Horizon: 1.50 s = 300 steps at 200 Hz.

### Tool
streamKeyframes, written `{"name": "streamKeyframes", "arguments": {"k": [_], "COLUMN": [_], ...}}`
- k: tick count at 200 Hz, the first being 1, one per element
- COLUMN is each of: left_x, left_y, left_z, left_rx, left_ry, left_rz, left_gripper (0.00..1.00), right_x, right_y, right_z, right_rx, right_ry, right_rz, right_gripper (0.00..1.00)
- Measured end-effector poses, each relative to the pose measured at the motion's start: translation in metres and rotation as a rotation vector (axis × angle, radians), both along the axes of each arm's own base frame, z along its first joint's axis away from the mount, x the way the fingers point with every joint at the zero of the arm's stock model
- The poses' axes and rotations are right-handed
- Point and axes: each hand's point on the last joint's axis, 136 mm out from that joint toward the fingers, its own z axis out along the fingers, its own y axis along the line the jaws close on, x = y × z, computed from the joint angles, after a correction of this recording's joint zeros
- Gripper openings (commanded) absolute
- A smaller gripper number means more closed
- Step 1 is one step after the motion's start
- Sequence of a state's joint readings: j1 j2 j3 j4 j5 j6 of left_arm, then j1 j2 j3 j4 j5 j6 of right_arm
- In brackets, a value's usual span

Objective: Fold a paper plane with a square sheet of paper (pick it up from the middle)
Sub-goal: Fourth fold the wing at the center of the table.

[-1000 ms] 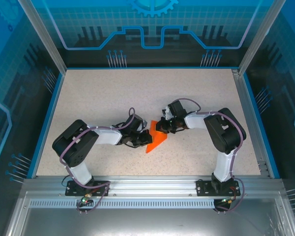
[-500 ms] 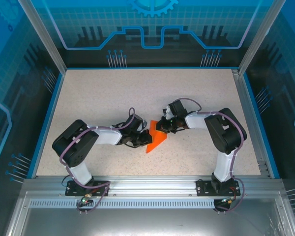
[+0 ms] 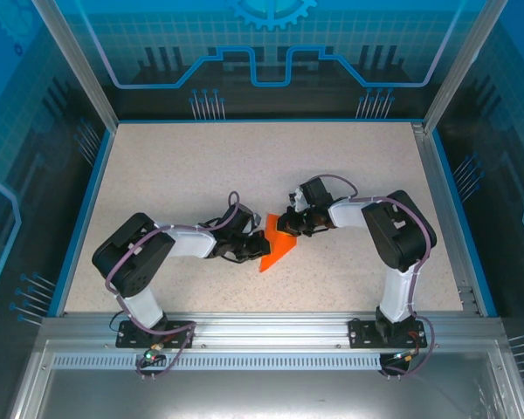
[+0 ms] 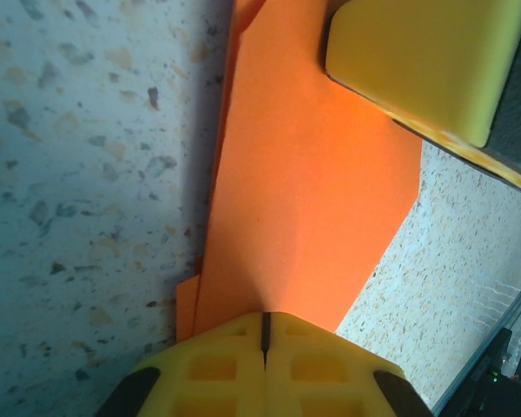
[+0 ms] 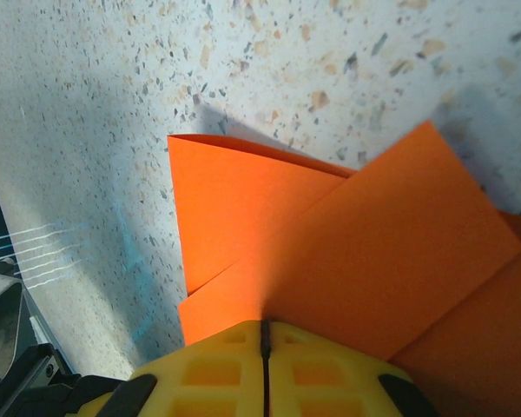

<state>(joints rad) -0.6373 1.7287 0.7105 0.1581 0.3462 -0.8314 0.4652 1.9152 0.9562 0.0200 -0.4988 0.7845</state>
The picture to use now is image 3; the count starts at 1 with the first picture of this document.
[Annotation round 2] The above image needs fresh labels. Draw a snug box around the grey metal tray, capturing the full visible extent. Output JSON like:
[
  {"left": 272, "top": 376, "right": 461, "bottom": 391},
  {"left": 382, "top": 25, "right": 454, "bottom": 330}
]
[{"left": 8, "top": 340, "right": 524, "bottom": 419}]

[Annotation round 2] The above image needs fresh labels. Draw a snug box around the blue printed back panel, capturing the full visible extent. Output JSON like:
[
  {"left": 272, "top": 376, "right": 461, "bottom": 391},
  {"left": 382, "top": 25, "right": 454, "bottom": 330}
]
[{"left": 47, "top": 0, "right": 486, "bottom": 121}]

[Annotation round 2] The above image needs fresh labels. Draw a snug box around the blue printed side panel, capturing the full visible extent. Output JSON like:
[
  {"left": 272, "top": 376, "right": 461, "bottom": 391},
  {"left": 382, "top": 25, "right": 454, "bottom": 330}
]
[
  {"left": 0, "top": 0, "right": 117, "bottom": 419},
  {"left": 423, "top": 0, "right": 524, "bottom": 419}
]

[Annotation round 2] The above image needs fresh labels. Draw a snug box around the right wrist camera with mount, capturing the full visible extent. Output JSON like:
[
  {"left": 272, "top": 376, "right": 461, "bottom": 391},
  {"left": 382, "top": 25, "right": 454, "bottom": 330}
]
[{"left": 289, "top": 189, "right": 309, "bottom": 211}]

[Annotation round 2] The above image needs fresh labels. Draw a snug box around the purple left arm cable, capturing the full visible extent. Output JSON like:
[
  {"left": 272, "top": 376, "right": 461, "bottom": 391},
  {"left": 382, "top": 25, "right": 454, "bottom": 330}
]
[{"left": 104, "top": 190, "right": 241, "bottom": 381}]

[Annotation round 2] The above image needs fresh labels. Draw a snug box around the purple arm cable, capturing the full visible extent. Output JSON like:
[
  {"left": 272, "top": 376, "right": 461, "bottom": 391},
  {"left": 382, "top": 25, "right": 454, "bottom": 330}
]
[
  {"left": 104, "top": 190, "right": 241, "bottom": 381},
  {"left": 316, "top": 173, "right": 438, "bottom": 381}
]

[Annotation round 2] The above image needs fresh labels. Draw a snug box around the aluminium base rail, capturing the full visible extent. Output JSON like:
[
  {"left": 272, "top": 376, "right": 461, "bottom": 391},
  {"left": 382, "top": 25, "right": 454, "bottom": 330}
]
[{"left": 38, "top": 310, "right": 506, "bottom": 350}]

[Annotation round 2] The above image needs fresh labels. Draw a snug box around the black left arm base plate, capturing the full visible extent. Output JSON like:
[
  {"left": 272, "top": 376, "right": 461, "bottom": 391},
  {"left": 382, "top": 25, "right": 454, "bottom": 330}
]
[{"left": 115, "top": 319, "right": 197, "bottom": 349}]

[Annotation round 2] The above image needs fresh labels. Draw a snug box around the slotted grey cable duct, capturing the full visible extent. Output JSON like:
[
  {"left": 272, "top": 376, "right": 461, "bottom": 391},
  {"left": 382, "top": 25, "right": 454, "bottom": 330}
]
[{"left": 50, "top": 353, "right": 405, "bottom": 373}]

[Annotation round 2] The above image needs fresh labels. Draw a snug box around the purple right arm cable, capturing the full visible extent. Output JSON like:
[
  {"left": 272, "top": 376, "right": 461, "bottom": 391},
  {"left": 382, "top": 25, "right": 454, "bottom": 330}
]
[{"left": 316, "top": 173, "right": 438, "bottom": 381}]

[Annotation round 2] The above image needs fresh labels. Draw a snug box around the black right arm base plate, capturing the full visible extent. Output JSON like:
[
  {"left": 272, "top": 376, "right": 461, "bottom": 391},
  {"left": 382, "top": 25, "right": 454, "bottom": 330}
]
[{"left": 348, "top": 317, "right": 425, "bottom": 349}]

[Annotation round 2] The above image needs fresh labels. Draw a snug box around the aluminium side rail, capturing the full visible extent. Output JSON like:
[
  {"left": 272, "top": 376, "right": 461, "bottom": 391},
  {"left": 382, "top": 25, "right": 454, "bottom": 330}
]
[{"left": 411, "top": 121, "right": 484, "bottom": 316}]

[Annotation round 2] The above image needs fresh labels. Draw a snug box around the aluminium frame post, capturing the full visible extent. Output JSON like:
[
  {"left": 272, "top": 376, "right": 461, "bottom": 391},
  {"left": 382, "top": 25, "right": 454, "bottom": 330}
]
[
  {"left": 30, "top": 0, "right": 120, "bottom": 131},
  {"left": 422, "top": 0, "right": 507, "bottom": 134}
]

